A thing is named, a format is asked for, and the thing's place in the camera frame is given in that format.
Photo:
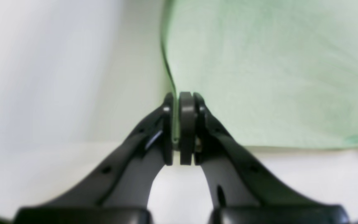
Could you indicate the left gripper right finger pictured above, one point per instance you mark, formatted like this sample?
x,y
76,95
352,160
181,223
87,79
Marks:
x,y
242,189

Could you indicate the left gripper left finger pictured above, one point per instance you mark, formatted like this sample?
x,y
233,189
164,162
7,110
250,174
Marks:
x,y
117,190

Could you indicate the sage green T-shirt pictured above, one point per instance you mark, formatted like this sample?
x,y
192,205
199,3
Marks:
x,y
278,73

